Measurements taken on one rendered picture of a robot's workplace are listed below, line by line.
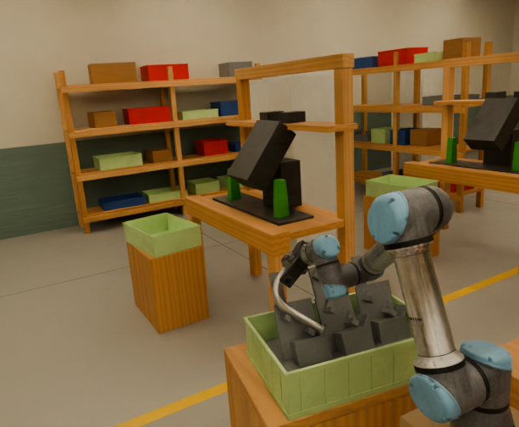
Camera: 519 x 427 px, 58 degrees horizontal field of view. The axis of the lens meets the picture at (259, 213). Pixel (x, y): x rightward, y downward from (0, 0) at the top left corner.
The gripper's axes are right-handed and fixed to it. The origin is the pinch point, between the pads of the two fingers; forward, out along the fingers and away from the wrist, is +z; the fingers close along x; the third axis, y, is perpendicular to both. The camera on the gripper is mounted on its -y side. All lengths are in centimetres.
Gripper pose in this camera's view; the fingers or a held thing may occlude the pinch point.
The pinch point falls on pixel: (286, 268)
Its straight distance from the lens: 174.3
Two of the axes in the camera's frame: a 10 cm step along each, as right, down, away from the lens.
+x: -8.0, -5.9, -0.8
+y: 5.3, -7.6, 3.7
